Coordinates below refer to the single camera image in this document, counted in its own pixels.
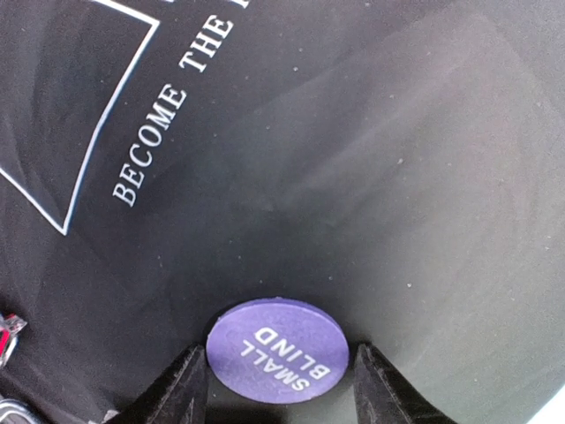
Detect aluminium poker chip case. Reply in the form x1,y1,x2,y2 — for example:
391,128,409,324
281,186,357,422
1,314,38,424

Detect black poker table mat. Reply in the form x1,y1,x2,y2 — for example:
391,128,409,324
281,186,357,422
1,1,564,423

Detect purple small blind button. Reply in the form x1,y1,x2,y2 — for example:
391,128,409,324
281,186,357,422
206,298,350,405

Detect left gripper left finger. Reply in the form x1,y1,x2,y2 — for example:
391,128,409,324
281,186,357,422
109,344,208,424

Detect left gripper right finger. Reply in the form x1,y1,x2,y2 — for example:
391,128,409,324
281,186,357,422
354,344,455,424

